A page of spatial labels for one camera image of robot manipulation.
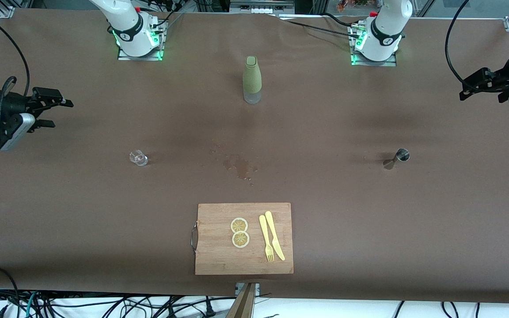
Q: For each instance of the clear glass cup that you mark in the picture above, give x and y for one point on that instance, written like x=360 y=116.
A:
x=138 y=157

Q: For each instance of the steel measuring jigger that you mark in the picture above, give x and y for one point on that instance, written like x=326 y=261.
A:
x=398 y=158

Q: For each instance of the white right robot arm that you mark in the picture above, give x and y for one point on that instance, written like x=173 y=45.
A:
x=126 y=22

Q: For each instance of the yellow plastic knife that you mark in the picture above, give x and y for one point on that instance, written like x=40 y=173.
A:
x=275 y=236

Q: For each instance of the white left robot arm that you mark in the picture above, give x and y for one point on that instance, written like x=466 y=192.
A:
x=387 y=26

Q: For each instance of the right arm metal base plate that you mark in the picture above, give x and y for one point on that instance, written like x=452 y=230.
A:
x=157 y=55

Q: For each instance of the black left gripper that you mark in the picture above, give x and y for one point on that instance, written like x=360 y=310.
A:
x=498 y=80

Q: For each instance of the green sleeved glass bottle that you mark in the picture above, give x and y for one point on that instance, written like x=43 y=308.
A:
x=252 y=77

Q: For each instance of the lemon slice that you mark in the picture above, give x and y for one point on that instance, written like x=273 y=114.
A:
x=239 y=225
x=240 y=239

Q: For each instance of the wooden post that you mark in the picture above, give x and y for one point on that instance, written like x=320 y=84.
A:
x=243 y=304

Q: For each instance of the brown table cover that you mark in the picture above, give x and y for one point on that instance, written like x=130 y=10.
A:
x=104 y=221

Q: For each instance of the metal bracket under post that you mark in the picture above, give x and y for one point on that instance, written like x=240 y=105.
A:
x=238 y=288

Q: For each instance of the yellow plastic fork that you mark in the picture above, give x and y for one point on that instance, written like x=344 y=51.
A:
x=265 y=236

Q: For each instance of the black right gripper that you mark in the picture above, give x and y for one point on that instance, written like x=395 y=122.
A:
x=12 y=106

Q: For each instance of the bamboo cutting board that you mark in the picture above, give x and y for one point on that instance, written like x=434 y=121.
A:
x=219 y=256

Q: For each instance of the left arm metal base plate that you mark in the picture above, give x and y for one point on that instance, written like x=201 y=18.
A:
x=391 y=63

